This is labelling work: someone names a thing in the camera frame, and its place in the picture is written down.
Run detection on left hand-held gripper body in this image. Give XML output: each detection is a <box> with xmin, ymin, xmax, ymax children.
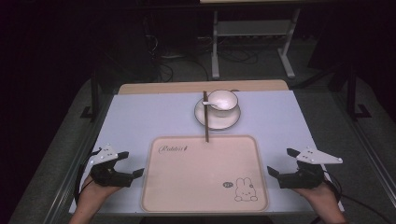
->
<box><xmin>88</xmin><ymin>143</ymin><xmax>135</xmax><ymax>189</ymax></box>

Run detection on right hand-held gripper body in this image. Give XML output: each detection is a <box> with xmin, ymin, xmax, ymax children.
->
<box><xmin>277</xmin><ymin>147</ymin><xmax>344</xmax><ymax>190</ymax></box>

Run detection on person's right hand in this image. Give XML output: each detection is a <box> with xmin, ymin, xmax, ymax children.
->
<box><xmin>291</xmin><ymin>181</ymin><xmax>340</xmax><ymax>210</ymax></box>

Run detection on person's left hand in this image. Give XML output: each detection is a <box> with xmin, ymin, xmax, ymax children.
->
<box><xmin>76</xmin><ymin>175</ymin><xmax>123</xmax><ymax>209</ymax></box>

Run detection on pale blue table mat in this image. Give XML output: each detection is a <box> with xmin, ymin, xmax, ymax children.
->
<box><xmin>68</xmin><ymin>90</ymin><xmax>346</xmax><ymax>216</ymax></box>

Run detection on black metal stand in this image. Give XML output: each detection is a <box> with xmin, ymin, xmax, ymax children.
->
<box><xmin>79</xmin><ymin>69</ymin><xmax>101</xmax><ymax>123</ymax></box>
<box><xmin>345</xmin><ymin>66</ymin><xmax>373</xmax><ymax>122</ymax></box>

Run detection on pink tray with rabbit print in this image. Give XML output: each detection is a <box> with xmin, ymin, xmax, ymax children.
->
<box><xmin>140</xmin><ymin>134</ymin><xmax>270</xmax><ymax>214</ymax></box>

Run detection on white plate with dark rim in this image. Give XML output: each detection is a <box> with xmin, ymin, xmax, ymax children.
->
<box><xmin>193</xmin><ymin>96</ymin><xmax>242</xmax><ymax>132</ymax></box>

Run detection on white bowl with dark rim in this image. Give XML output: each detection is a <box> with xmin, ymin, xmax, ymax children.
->
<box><xmin>206</xmin><ymin>89</ymin><xmax>240</xmax><ymax>119</ymax></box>

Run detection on dark brown chopstick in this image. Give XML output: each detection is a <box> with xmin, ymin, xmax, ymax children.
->
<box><xmin>203</xmin><ymin>91</ymin><xmax>208</xmax><ymax>144</ymax></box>
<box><xmin>205</xmin><ymin>91</ymin><xmax>210</xmax><ymax>144</ymax></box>

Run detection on white ceramic spoon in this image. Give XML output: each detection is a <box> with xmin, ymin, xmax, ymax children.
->
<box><xmin>202</xmin><ymin>100</ymin><xmax>226</xmax><ymax>111</ymax></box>

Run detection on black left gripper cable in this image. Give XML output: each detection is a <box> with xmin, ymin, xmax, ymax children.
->
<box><xmin>73</xmin><ymin>148</ymin><xmax>104</xmax><ymax>206</ymax></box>

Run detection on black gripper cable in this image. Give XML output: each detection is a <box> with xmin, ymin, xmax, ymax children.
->
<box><xmin>311</xmin><ymin>170</ymin><xmax>391</xmax><ymax>224</ymax></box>
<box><xmin>73</xmin><ymin>148</ymin><xmax>104</xmax><ymax>206</ymax></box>

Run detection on grey metal frame rail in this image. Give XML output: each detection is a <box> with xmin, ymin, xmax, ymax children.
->
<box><xmin>329</xmin><ymin>92</ymin><xmax>396</xmax><ymax>200</ymax></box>
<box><xmin>41</xmin><ymin>92</ymin><xmax>117</xmax><ymax>224</ymax></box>

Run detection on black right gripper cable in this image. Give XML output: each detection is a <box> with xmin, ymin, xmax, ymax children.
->
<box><xmin>311</xmin><ymin>170</ymin><xmax>391</xmax><ymax>224</ymax></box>

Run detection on black floor cables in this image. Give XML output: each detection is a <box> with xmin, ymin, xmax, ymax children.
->
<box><xmin>144</xmin><ymin>17</ymin><xmax>210</xmax><ymax>83</ymax></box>
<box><xmin>218</xmin><ymin>46</ymin><xmax>260</xmax><ymax>65</ymax></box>

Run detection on white metal desk frame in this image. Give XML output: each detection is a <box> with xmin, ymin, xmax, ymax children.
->
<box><xmin>210</xmin><ymin>8</ymin><xmax>303</xmax><ymax>80</ymax></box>

